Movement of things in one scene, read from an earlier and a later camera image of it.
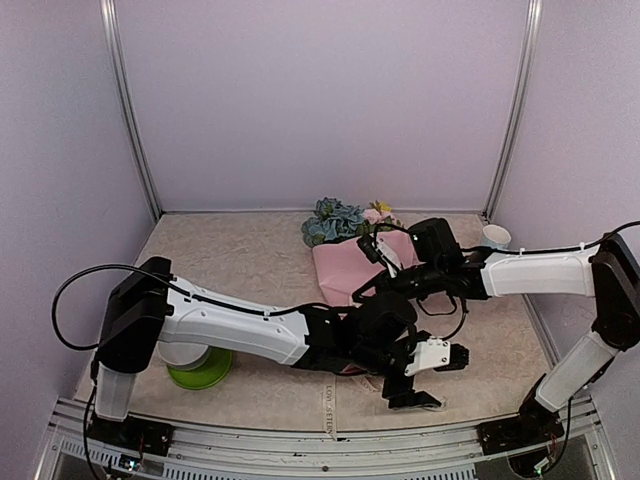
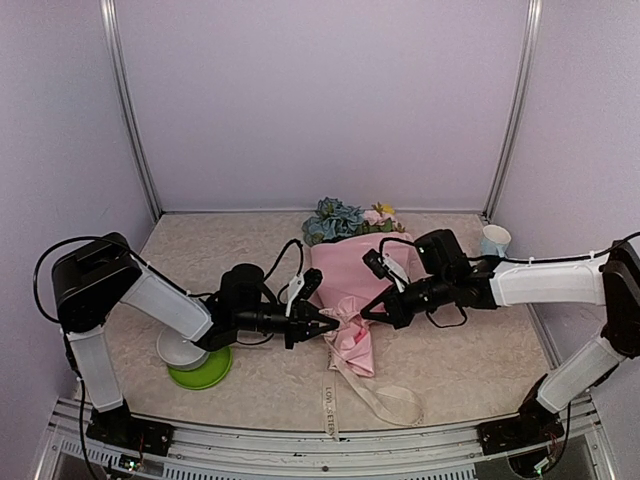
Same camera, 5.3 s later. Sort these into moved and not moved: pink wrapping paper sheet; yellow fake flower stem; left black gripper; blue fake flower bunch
Moved: left black gripper
Not moved: blue fake flower bunch; pink wrapping paper sheet; yellow fake flower stem
